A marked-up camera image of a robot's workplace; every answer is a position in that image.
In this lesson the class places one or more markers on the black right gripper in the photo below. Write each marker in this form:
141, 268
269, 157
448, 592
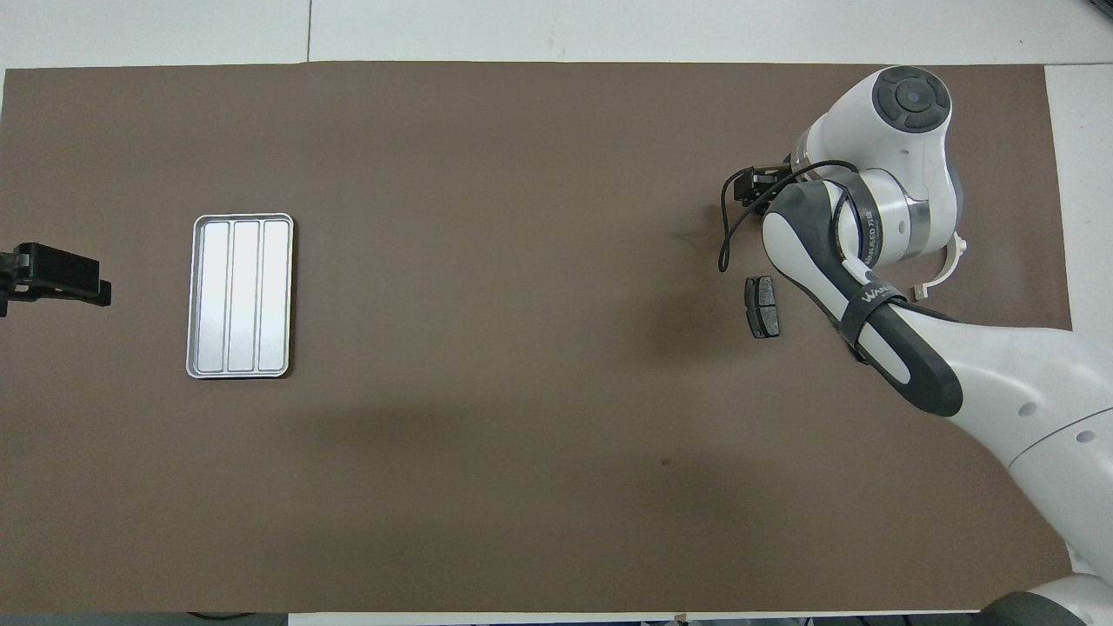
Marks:
772, 181

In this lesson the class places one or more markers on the brown table mat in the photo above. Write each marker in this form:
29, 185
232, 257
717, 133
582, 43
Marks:
522, 174

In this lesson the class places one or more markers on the white semicircular plastic bracket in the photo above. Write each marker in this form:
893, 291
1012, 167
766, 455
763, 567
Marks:
956, 256

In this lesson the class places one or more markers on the dark rectangular brake pad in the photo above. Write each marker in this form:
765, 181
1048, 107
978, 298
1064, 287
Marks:
763, 307

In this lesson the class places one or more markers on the silver metal tray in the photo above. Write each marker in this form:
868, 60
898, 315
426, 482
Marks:
239, 296

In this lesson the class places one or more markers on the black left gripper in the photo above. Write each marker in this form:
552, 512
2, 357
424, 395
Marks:
10, 278

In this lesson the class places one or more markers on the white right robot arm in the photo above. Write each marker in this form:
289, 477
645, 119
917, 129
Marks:
1000, 374

